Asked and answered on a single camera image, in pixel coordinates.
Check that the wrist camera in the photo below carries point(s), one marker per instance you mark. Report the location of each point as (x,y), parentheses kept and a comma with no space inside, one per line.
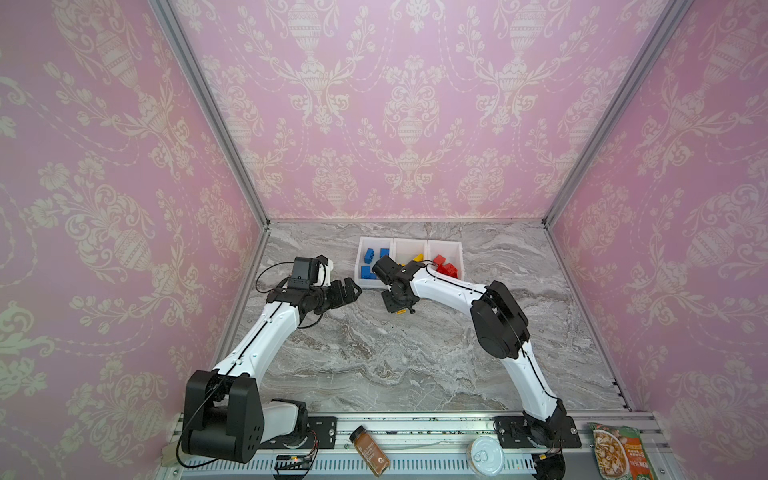
(324,271)
(385,269)

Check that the green noodle packet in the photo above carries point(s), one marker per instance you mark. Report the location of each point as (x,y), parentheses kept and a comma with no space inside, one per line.
(620,453)

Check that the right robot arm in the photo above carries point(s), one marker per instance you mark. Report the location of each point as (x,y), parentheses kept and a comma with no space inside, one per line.
(501,328)

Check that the aluminium front rail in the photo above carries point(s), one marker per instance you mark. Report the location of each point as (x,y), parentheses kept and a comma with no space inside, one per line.
(433,445)

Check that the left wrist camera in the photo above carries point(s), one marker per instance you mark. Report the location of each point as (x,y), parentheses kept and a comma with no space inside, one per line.
(324,271)

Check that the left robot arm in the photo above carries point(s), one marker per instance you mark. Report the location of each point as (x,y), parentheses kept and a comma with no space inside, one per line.
(224,417)

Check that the white three-compartment bin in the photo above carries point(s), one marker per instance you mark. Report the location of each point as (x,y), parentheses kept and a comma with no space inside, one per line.
(403,250)

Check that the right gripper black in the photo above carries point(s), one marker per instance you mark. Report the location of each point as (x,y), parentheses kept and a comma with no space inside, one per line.
(389,305)

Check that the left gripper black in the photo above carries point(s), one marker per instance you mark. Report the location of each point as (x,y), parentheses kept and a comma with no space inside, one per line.
(350,294)

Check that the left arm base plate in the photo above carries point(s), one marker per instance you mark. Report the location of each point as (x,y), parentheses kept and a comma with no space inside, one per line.
(321,431)

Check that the small circuit board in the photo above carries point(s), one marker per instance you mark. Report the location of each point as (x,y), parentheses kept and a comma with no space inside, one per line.
(293,463)

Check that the brown spice jar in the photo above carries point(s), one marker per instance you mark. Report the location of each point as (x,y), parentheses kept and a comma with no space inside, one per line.
(369,450)

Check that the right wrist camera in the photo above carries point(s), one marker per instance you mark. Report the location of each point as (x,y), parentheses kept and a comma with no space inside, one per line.
(385,269)

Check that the white round lid cup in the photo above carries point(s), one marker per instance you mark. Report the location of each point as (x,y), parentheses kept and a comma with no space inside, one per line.
(485,457)

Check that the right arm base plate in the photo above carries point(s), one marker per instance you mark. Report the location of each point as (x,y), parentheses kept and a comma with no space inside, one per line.
(520,432)

